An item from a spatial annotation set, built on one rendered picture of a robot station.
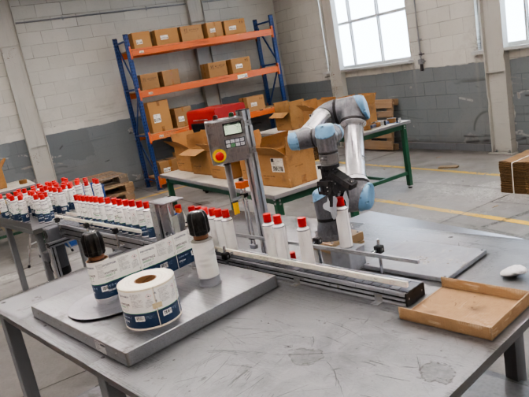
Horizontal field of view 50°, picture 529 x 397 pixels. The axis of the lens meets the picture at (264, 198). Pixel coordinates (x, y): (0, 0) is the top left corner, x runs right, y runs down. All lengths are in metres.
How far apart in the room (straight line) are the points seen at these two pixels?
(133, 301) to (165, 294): 0.11
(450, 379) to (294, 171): 2.79
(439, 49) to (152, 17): 4.88
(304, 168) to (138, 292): 2.45
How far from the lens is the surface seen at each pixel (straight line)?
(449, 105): 8.64
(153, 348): 1.95
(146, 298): 1.97
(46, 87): 9.89
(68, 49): 10.02
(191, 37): 9.95
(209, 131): 2.47
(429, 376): 1.58
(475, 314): 1.87
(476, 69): 8.27
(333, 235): 2.51
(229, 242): 2.54
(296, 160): 4.14
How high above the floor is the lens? 1.67
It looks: 13 degrees down
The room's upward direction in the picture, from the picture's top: 10 degrees counter-clockwise
